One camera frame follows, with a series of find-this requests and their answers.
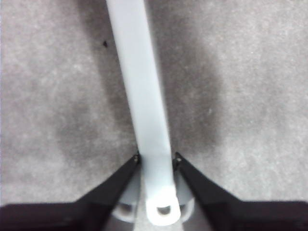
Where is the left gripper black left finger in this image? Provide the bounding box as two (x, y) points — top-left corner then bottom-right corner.
(0, 153), (142, 231)

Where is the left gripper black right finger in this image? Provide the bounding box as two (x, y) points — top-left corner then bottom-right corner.
(172, 151), (308, 231)

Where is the grey-handled sponge cup brush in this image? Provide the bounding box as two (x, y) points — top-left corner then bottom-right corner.
(105, 0), (181, 227)

